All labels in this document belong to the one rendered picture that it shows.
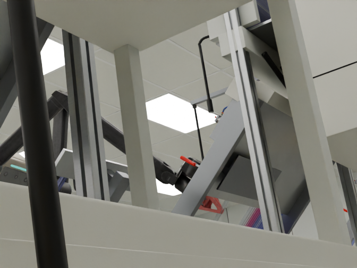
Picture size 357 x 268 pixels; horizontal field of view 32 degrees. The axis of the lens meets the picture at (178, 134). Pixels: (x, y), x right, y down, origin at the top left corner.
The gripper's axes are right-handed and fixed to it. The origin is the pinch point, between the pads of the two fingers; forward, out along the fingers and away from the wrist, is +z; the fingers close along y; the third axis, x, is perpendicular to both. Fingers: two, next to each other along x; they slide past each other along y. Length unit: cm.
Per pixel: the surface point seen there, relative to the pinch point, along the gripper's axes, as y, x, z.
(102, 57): 208, -4, -278
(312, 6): -33, -68, 10
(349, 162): -1.0, -35.7, 30.5
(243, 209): 858, 155, -400
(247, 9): -34, -60, -7
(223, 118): -28.6, -29.1, 0.7
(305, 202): 35.1, -13.8, 10.9
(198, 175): -32.8, -11.8, 5.2
